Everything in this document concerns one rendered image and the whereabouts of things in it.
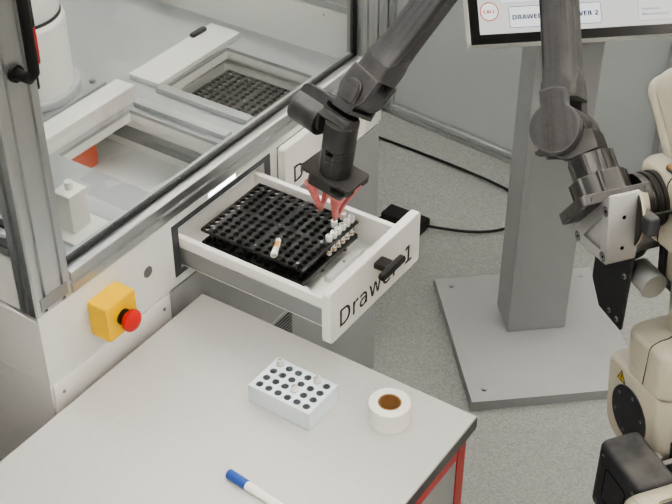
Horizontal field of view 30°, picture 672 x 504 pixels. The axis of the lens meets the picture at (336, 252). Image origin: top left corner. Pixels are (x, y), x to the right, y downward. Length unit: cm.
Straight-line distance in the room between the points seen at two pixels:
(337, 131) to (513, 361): 139
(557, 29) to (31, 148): 80
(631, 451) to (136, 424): 80
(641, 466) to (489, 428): 113
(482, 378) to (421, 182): 95
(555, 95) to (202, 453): 79
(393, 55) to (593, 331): 157
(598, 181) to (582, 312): 166
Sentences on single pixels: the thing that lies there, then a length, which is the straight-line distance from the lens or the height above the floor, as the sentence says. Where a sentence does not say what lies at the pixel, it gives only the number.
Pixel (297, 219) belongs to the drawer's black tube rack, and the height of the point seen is 90.
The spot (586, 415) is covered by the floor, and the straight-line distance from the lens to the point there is 323.
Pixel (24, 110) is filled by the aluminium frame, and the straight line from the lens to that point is 186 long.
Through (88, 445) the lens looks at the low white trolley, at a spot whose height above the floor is 76.
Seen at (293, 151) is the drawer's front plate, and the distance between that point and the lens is 245.
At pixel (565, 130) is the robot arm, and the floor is 127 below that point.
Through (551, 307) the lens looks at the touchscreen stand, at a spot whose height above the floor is 11.
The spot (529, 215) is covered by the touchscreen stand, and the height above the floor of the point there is 42.
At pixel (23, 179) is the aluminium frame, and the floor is 120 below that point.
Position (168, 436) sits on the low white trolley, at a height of 76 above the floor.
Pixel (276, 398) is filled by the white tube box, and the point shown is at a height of 80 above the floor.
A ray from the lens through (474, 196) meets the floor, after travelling 394.
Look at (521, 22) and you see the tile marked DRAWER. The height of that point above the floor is 99.
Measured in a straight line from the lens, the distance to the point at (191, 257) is 226.
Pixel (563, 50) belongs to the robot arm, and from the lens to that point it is 191.
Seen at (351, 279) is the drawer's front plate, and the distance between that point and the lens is 210.
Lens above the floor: 223
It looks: 37 degrees down
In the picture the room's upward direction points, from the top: straight up
